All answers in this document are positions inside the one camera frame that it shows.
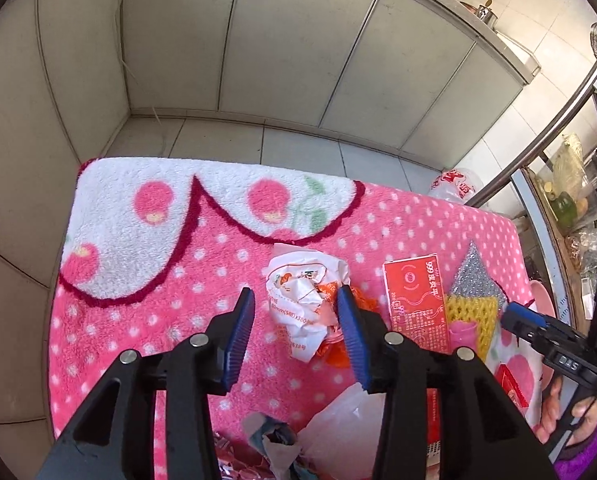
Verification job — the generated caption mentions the bag of dried food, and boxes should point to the bag of dried food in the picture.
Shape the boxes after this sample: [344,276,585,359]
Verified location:
[565,226,597,275]

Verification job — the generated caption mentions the pink polka dot blanket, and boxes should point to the pink polka dot blanket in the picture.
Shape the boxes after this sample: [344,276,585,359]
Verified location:
[39,157,550,479]

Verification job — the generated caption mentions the green bell pepper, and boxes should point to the green bell pepper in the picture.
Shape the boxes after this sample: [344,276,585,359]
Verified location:
[549,192,577,232]

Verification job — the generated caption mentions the crumpled foil wrapper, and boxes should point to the crumpled foil wrapper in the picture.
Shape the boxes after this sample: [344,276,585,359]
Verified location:
[214,412,305,479]

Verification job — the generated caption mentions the person right hand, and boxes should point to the person right hand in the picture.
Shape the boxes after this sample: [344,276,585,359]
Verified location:
[535,376,597,451]

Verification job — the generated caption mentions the red medicine box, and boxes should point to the red medicine box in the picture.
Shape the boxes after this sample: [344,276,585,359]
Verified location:
[383,254,449,353]

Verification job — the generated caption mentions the white orange wrapper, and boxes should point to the white orange wrapper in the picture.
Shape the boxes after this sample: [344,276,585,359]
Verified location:
[266,244,378,368]

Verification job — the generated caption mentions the white plastic bag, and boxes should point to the white plastic bag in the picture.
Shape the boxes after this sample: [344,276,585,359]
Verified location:
[298,382,385,479]

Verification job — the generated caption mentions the pink plastic tube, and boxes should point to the pink plastic tube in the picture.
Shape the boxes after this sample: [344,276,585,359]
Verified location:
[447,320,477,353]

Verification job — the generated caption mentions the yellow foam fruit net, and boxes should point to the yellow foam fruit net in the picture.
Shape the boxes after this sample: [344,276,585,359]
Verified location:
[445,296,498,361]

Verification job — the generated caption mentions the red snack bag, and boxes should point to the red snack bag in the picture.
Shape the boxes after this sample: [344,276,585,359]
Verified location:
[495,364,529,414]

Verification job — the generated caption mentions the metal shelf rack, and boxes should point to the metal shelf rack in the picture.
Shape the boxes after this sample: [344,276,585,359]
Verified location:
[468,58,597,333]

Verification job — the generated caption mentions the napa cabbage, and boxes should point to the napa cabbage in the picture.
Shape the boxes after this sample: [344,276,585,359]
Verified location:
[551,133,585,200]

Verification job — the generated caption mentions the grey scouring cloth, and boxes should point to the grey scouring cloth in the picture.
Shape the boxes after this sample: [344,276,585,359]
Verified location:
[449,242,508,311]

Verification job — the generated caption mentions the metal kettle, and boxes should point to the metal kettle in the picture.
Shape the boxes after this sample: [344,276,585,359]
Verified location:
[461,0,498,28]

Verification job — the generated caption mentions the grey kitchen cabinets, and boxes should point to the grey kitchen cabinets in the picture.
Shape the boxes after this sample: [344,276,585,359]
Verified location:
[0,0,533,424]

